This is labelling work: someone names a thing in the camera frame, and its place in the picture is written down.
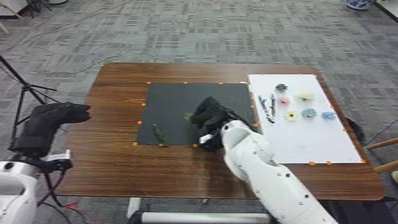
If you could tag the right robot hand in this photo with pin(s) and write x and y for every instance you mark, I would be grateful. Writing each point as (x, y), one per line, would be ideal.
(211, 113)

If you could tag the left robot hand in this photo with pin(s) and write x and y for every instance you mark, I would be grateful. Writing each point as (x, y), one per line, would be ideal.
(49, 121)

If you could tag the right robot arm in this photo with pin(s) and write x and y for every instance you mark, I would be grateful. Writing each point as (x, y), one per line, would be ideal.
(266, 173)

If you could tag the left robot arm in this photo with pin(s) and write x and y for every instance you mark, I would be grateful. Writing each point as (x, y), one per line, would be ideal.
(16, 186)

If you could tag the dark mat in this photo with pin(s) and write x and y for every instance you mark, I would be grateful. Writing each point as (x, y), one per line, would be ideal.
(170, 110)

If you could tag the dark green sprig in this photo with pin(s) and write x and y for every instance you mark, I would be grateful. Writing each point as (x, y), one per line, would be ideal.
(261, 101)
(272, 106)

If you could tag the black tripod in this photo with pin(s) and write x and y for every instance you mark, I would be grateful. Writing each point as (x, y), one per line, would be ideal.
(23, 90)

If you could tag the pink flower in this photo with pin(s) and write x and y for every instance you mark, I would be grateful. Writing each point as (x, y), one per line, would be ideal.
(284, 101)

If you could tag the yellow flower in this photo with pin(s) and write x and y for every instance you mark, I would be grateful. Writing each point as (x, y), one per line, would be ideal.
(289, 116)

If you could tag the dark grey flower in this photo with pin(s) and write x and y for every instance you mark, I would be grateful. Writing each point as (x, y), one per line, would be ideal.
(280, 87)

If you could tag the teal flower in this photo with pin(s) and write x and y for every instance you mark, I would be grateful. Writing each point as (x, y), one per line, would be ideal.
(307, 113)

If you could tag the white flower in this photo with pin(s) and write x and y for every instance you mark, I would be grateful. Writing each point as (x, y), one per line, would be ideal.
(305, 96)

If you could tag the white sheet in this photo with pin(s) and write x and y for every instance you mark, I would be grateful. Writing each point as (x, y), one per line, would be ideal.
(307, 140)

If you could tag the blue flower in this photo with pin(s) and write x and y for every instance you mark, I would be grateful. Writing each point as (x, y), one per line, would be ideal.
(327, 115)

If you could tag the wooden chair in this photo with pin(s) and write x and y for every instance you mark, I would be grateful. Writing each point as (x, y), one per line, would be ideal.
(384, 156)

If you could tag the blue and white vase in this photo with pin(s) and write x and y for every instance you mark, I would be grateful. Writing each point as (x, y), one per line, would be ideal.
(359, 4)

